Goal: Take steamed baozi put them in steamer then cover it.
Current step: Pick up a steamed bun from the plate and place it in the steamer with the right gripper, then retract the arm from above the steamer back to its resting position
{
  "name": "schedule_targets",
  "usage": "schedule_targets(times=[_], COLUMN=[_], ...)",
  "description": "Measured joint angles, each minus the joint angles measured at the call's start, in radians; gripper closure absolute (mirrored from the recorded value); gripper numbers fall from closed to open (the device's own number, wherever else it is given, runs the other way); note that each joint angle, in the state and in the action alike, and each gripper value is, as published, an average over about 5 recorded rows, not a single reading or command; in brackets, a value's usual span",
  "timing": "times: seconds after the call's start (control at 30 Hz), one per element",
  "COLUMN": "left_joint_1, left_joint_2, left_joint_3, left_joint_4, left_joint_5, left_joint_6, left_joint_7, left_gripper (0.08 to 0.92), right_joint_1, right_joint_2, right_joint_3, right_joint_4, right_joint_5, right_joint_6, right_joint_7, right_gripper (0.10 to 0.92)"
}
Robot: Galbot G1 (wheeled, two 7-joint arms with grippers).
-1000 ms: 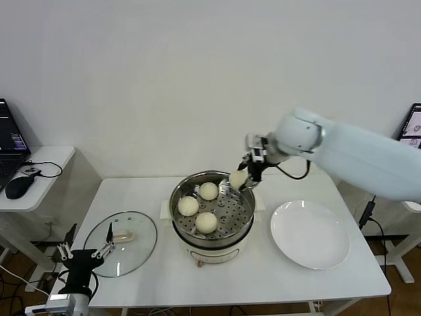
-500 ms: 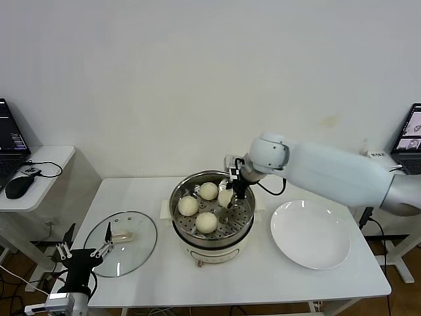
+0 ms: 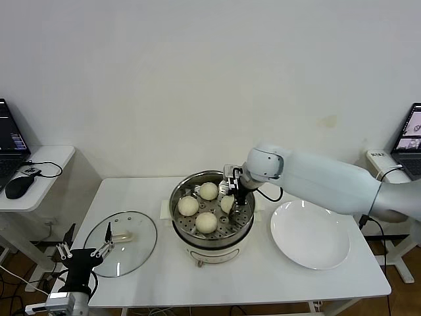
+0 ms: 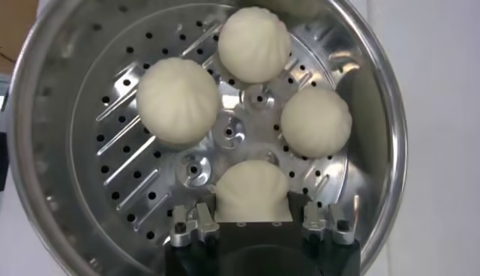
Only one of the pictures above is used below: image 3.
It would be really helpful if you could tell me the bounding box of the black computer mouse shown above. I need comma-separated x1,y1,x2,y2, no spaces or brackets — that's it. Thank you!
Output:
5,176,36,200

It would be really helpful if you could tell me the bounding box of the thin black looped cable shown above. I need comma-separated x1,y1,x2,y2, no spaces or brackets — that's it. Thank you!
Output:
22,160,63,179

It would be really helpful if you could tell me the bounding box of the round glass pot lid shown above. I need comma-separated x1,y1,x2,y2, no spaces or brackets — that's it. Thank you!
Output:
84,211,159,279

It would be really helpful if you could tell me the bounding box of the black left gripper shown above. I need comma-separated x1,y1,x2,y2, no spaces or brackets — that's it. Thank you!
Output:
56,221,115,294

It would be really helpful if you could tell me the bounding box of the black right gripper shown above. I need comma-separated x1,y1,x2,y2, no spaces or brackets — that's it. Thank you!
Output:
218,174,254,220

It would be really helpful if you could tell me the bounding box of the thin white cable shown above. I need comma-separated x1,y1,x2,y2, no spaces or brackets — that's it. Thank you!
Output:
374,166,402,182

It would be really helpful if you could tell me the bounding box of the white side table with label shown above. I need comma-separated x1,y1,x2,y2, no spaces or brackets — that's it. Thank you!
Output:
366,149,421,286

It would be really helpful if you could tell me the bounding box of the stainless steel steamer basket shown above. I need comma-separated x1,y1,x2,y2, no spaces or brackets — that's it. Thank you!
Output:
169,170,257,247

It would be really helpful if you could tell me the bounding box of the round white plate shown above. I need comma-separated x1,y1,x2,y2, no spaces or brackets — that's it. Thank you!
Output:
270,200,351,271

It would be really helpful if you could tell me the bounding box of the black laptop with dark screen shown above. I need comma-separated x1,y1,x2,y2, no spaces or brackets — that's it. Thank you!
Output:
0,98,32,195

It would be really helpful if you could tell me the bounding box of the white side table with mouse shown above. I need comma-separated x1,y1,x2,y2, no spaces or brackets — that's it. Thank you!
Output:
0,145,76,280

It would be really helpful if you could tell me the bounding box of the white steamed baozi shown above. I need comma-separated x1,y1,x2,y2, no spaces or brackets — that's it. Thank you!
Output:
195,212,219,234
177,196,200,217
220,194,235,214
199,182,219,201

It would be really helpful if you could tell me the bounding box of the black cable with adapter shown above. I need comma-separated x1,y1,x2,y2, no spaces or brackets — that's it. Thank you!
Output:
358,167,404,264

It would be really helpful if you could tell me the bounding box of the cream electric cooker base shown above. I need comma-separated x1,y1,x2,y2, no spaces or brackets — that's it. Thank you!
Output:
159,193,266,268

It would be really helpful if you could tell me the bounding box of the white floor power strip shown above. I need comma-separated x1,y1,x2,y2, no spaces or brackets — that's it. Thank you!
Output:
24,279,49,294

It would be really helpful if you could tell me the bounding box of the grey laptop with light screen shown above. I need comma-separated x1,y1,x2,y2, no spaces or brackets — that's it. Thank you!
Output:
390,102,421,181

